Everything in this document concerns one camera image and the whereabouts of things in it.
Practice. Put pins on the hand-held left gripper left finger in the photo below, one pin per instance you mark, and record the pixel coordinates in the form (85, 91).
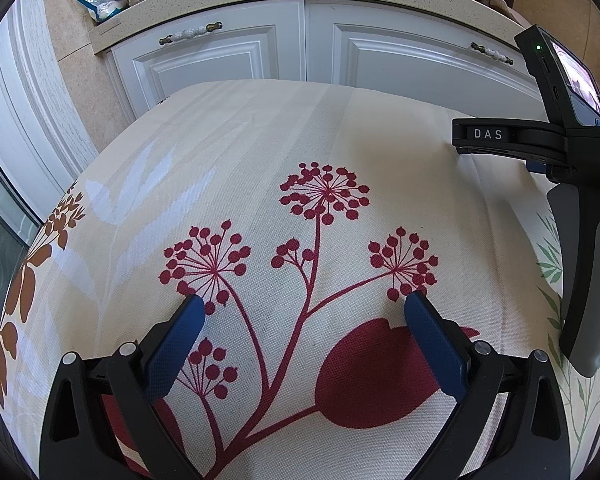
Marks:
(172, 355)

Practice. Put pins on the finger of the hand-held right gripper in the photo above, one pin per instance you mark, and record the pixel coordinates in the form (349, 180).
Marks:
(495, 151)

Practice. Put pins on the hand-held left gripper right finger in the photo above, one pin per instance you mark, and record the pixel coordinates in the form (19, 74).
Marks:
(437, 350)

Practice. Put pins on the wide white cabinet door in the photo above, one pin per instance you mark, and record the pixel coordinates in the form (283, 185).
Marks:
(405, 60)

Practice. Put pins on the dark glass sliding door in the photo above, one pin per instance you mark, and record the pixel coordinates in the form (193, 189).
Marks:
(0, 270)

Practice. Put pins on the floral printed tablecloth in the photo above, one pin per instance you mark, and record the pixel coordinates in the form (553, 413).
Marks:
(280, 135)

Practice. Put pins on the narrow white cabinet door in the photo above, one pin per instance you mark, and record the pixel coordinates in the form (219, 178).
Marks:
(205, 75)

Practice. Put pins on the white door frame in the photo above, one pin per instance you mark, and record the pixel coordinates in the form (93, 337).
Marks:
(30, 110)

